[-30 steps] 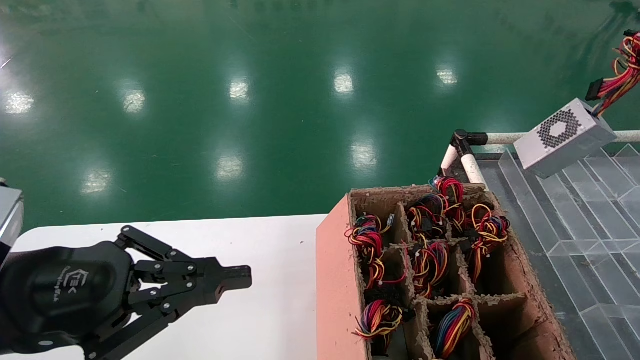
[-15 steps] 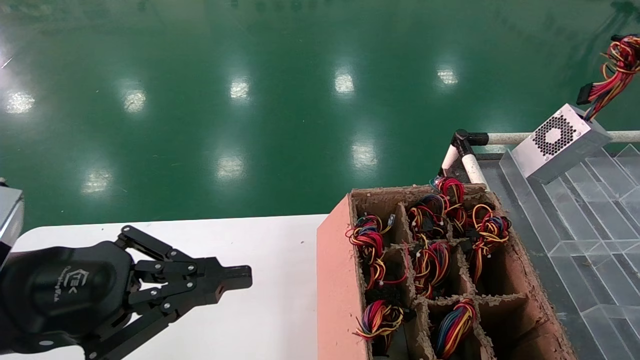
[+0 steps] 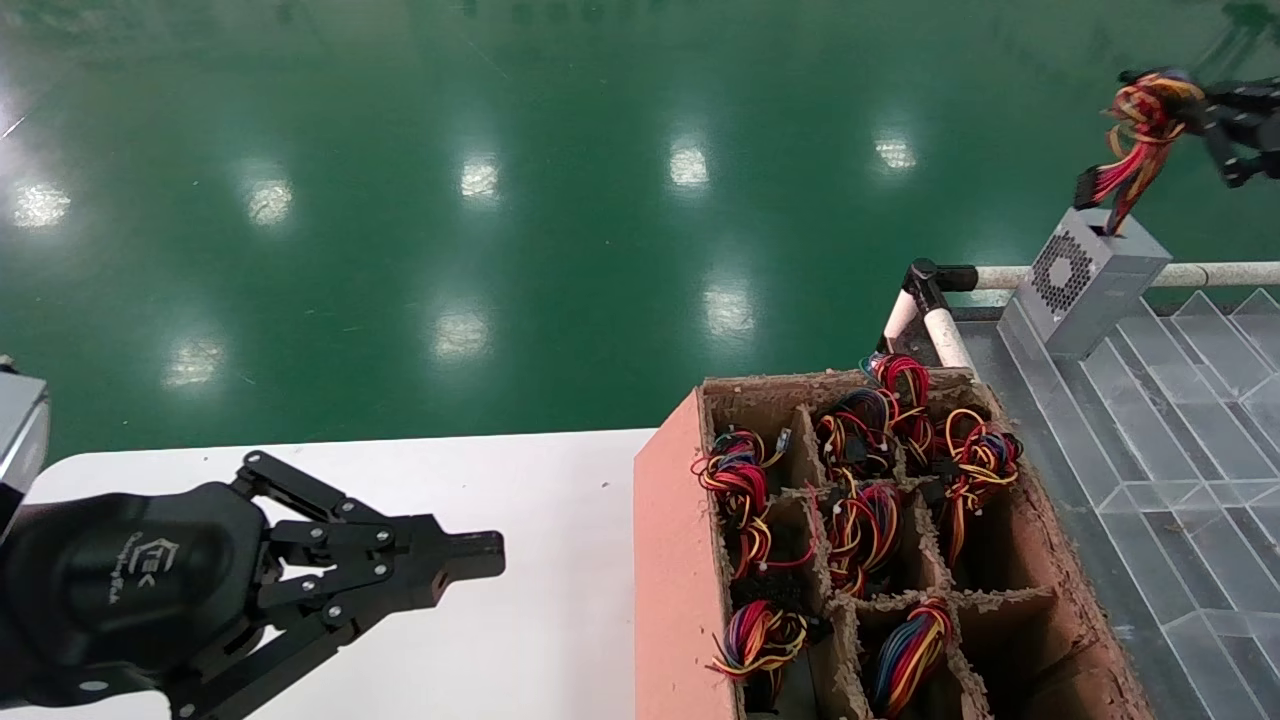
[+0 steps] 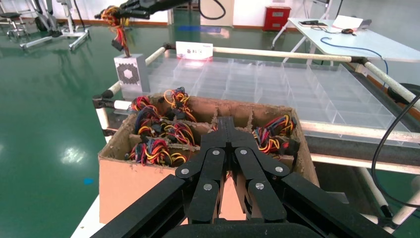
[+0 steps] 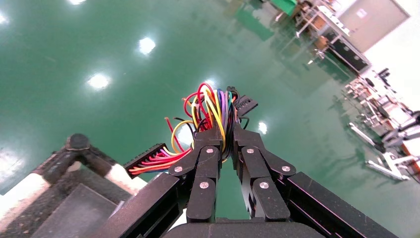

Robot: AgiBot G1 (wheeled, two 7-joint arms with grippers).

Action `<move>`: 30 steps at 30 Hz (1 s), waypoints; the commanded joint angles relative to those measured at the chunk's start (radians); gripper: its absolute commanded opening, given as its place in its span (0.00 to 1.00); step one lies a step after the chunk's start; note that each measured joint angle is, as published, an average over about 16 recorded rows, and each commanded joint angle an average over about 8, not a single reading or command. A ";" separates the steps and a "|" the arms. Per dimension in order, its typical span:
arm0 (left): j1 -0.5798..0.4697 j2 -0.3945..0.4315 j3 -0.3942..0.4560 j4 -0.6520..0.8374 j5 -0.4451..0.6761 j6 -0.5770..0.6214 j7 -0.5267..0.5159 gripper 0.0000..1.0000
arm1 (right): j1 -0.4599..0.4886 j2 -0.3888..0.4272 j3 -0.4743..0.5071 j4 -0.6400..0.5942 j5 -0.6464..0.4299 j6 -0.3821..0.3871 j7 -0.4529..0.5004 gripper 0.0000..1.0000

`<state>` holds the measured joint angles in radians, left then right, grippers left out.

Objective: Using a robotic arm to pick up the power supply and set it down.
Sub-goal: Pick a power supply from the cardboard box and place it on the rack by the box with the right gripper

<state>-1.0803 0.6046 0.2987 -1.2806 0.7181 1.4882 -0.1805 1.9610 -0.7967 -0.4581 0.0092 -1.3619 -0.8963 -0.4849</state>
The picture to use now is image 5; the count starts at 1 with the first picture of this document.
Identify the black flight case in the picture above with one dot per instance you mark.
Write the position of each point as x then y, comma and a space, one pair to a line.
349, 54

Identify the white pipe frame black joints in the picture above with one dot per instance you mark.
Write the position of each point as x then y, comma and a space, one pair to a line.
77, 143

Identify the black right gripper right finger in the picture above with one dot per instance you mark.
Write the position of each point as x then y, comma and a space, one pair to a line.
259, 177

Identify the green cloth table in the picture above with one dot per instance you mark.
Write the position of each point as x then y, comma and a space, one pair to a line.
284, 5

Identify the grey metal slide tray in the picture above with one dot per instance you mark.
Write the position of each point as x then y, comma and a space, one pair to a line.
75, 213

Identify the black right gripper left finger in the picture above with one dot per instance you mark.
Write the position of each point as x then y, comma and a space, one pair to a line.
205, 170

